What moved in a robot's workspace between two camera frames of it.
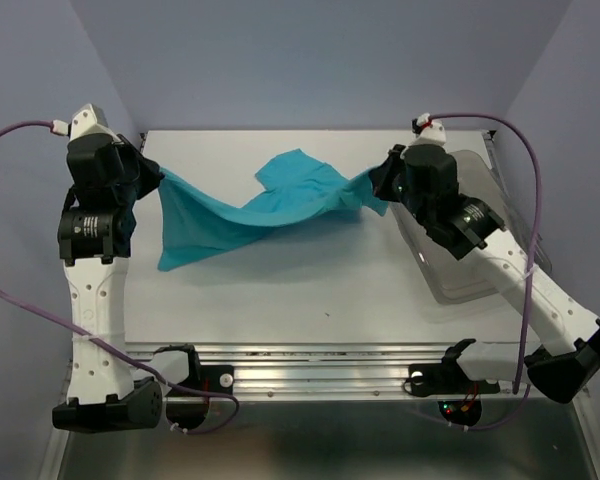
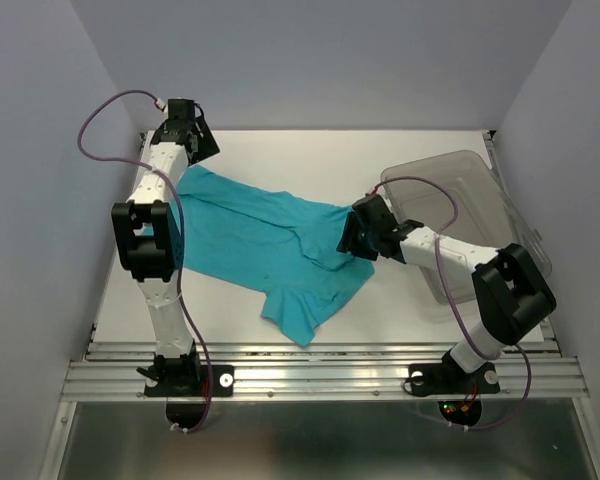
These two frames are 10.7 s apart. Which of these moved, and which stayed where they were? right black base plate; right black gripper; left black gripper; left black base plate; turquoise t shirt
Moved: left black gripper; right black gripper; turquoise t shirt
Stayed: right black base plate; left black base plate
